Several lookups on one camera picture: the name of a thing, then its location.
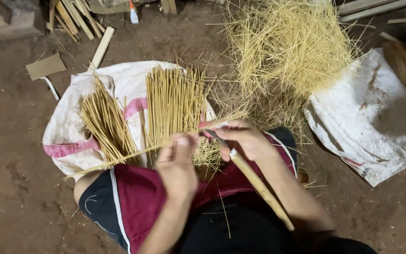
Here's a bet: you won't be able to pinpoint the person's left hand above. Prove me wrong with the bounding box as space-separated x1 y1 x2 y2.
155 133 201 200

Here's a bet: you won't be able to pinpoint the person's right hand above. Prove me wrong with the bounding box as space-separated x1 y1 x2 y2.
198 119 277 163

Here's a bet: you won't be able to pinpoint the thin bamboo strip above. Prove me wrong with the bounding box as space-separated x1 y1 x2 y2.
64 112 249 180

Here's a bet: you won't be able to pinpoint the knife with long wooden handle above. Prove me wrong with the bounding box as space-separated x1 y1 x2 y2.
205 129 295 231

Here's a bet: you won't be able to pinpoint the maroon and black shorts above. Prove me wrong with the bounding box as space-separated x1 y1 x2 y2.
78 127 299 254

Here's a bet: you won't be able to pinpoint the upright bundle of bamboo sticks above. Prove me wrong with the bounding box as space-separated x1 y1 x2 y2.
140 64 209 169

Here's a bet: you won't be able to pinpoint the fanned bundle of bamboo sticks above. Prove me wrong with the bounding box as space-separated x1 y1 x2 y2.
73 74 142 167

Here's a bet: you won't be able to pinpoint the heap of bamboo shavings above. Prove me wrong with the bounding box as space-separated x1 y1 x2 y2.
192 0 366 170

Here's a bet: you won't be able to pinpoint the white sack with pink stripe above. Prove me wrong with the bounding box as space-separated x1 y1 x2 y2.
43 61 218 181

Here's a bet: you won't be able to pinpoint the dirty white woven sack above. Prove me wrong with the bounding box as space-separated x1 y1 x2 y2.
303 48 406 187

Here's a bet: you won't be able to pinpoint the flat wooden plank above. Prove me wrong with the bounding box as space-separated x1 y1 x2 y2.
87 26 115 71

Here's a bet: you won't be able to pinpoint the white bottle with orange cap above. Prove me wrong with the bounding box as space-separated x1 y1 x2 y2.
129 0 140 25

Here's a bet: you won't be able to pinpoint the brown cardboard piece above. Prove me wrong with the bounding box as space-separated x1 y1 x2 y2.
25 52 67 81

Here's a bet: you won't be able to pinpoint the pile of bamboo slats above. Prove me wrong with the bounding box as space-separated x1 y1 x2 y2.
46 0 106 44

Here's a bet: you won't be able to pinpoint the long wooden boards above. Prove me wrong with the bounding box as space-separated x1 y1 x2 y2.
335 0 406 24

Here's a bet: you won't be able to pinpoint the grey stone block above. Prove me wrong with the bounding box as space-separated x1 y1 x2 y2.
0 0 43 39

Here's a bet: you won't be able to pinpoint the white strap piece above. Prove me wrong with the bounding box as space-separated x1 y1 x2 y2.
41 76 60 101

